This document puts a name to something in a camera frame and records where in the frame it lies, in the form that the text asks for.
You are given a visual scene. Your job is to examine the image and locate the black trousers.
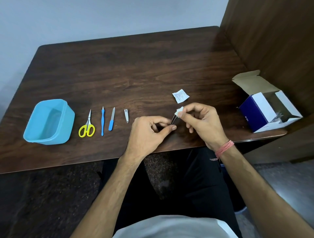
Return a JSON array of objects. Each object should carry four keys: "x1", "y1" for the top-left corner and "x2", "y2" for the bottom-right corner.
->
[{"x1": 98, "y1": 147, "x2": 247, "y2": 238}]

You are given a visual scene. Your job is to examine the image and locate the red thread wristband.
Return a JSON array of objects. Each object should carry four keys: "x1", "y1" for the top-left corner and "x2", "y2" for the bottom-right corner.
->
[{"x1": 210, "y1": 140, "x2": 235, "y2": 162}]

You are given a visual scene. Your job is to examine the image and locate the open blue white cardboard box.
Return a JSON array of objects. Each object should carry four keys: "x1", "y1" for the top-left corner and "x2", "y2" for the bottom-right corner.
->
[{"x1": 232, "y1": 70, "x2": 303, "y2": 133}]

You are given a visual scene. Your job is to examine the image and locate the person's right forearm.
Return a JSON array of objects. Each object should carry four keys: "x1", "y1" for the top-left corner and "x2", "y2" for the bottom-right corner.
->
[{"x1": 215, "y1": 145, "x2": 314, "y2": 238}]

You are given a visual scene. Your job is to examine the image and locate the blue plastic container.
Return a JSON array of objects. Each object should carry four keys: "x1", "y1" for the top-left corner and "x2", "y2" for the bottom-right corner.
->
[{"x1": 23, "y1": 99, "x2": 75, "y2": 145}]

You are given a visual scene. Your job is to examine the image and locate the person's right hand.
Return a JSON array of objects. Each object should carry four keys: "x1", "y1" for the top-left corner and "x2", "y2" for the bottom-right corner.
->
[{"x1": 178, "y1": 102, "x2": 230, "y2": 151}]

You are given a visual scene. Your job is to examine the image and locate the brown wooden partition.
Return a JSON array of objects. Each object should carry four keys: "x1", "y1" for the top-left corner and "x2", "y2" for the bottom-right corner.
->
[{"x1": 218, "y1": 0, "x2": 314, "y2": 163}]

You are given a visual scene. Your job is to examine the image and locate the white printed paper sachet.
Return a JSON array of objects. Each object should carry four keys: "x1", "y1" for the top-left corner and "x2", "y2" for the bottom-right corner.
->
[{"x1": 172, "y1": 89, "x2": 190, "y2": 103}]

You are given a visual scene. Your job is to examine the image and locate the person's left hand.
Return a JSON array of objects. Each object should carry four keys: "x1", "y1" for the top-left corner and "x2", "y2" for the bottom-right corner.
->
[{"x1": 122, "y1": 115, "x2": 177, "y2": 162}]

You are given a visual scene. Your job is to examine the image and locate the yellow handled scissors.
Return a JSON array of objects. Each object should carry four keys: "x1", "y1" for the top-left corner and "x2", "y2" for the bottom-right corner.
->
[{"x1": 79, "y1": 109, "x2": 95, "y2": 138}]

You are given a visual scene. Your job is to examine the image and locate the plastic wrapped items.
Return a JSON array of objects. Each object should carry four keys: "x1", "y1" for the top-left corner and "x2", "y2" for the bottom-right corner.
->
[{"x1": 268, "y1": 111, "x2": 290, "y2": 123}]

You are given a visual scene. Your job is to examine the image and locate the white shirt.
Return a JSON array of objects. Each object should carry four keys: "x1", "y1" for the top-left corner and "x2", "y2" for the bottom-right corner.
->
[{"x1": 112, "y1": 215, "x2": 239, "y2": 238}]

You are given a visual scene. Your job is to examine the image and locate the person's left forearm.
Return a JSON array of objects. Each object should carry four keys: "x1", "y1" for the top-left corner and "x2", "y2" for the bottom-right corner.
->
[{"x1": 71, "y1": 153, "x2": 148, "y2": 238}]

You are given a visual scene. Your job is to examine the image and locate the blue handled nail file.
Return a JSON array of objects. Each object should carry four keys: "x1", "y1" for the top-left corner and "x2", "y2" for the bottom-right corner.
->
[{"x1": 108, "y1": 107, "x2": 116, "y2": 131}]

